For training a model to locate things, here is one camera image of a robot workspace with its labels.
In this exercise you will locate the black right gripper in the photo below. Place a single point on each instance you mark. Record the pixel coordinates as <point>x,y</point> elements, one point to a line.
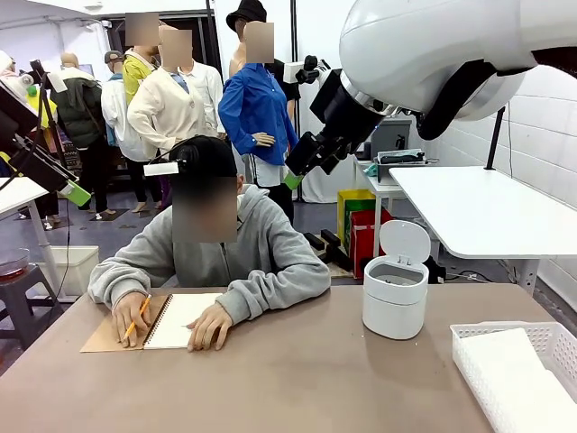
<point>356,115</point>

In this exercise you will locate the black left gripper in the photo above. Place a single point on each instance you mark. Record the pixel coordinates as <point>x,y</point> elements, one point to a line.
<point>13,117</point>

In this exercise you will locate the yellow pencil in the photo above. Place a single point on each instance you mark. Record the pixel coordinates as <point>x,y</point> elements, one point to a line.
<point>143,306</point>

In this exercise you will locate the spiral notebook with brown cover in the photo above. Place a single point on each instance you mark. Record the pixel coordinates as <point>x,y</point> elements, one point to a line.
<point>180,315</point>

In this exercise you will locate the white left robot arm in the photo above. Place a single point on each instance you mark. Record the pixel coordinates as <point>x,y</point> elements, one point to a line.
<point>9,90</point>

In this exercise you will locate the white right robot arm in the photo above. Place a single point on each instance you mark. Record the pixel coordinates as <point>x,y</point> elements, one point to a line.
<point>405,45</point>

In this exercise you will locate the person's right forearm grey sleeve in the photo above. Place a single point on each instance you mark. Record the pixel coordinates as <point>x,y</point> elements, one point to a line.
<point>112,275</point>

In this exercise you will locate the person's left forearm grey sleeve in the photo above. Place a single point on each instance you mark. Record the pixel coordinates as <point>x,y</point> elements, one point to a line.
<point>279,284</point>

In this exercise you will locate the person's right hand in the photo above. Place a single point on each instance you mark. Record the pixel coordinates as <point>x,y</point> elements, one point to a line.
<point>133,315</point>

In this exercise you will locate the person's left hand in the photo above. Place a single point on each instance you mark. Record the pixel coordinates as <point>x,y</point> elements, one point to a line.
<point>209,327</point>

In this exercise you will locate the white tilted desk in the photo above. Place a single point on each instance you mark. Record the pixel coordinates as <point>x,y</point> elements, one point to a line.
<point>18,191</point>

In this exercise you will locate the yellow bag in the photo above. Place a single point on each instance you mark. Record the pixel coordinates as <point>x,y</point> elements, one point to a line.
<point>354,195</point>

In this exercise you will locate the mannequin in dark green jacket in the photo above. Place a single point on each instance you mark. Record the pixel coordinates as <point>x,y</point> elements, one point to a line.
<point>76,117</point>

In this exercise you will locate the small white side table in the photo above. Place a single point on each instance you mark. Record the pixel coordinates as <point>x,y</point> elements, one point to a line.
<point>381,189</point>

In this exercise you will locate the mannequin in black t-shirt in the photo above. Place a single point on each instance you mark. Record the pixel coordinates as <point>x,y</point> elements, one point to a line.
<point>288,85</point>

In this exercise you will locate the grey tray with tools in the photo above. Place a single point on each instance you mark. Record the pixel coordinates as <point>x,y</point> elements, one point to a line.
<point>399,164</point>

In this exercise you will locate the mannequin in blue shirt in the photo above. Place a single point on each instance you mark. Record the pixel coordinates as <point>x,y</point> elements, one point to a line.
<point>257,108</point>

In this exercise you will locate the grey box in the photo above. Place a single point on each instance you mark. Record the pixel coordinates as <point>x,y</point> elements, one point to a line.
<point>396,135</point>

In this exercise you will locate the mannequin in white hoodie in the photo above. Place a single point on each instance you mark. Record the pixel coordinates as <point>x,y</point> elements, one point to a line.
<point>115,108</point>

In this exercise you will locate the black wooden blocks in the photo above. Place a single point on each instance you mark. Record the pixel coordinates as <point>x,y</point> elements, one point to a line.
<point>333,248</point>

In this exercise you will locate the red bag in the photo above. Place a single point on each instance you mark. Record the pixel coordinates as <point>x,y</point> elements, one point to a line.
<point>365,243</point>

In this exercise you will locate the clear bowl with red liquid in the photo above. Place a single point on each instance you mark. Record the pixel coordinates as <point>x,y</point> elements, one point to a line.
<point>13,261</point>

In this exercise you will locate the person in grey hoodie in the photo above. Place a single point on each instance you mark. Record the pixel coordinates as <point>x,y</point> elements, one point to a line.
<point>266,243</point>

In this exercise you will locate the black cap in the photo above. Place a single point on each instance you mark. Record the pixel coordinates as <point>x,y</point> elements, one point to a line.
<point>216,158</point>

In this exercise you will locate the white storage bin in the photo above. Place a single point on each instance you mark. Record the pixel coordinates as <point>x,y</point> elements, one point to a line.
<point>81,270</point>

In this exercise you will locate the mannequin in white shirt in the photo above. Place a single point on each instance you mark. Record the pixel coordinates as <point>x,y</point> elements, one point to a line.
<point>212,99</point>

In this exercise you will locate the mannequin in yellow jacket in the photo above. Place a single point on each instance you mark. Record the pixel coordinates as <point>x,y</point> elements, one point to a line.
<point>133,76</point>

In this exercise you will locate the black stand pole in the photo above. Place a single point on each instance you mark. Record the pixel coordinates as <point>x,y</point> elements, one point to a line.
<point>295,27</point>

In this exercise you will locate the dark grey stool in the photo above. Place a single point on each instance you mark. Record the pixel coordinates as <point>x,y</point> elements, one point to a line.
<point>18,293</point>

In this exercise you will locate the mannequin in cream cardigan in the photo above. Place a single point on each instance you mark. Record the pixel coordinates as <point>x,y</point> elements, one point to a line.
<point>167,113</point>

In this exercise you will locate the black bucket hat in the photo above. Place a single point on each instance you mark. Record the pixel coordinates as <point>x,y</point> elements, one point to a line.
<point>245,11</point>

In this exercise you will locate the white trash bin with lid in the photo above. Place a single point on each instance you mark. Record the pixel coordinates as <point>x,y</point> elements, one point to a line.
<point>394,306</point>

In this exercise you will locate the black tripod pole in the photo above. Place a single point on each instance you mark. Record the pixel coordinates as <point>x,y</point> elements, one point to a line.
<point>495,140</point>

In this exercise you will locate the large white table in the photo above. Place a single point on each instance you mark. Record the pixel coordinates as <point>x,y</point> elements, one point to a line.
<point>487,212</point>

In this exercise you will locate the white perforated plastic basket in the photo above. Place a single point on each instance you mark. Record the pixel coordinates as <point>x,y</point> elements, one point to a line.
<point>469,361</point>

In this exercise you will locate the white paper stack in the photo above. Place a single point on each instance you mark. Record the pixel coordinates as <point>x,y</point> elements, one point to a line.
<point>509,370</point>

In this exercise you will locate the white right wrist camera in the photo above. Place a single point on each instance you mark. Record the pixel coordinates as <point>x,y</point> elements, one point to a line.
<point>297,71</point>

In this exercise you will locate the white head-mounted camera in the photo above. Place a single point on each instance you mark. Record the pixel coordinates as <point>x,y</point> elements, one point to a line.
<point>160,169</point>

